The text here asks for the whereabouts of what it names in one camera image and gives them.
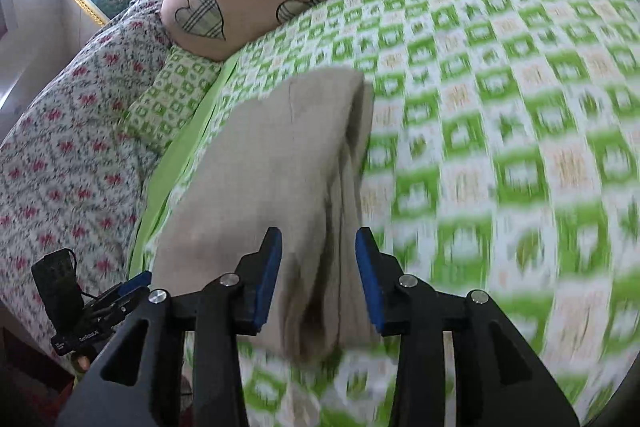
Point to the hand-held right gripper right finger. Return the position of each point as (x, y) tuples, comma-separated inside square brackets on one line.
[(369, 287)]

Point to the person's left hand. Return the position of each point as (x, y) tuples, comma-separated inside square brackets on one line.
[(81, 361)]

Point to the floral quilt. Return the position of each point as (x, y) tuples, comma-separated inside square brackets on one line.
[(65, 142)]

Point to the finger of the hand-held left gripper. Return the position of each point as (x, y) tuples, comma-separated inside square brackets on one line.
[(135, 282)]

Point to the beige knit sweater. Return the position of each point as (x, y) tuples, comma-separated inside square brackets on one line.
[(260, 167)]

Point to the green checkered pillow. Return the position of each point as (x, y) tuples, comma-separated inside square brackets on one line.
[(167, 99)]

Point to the green checkered bed sheet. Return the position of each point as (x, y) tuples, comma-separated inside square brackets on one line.
[(500, 132)]

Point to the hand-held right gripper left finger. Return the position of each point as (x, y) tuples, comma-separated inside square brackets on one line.
[(267, 279)]

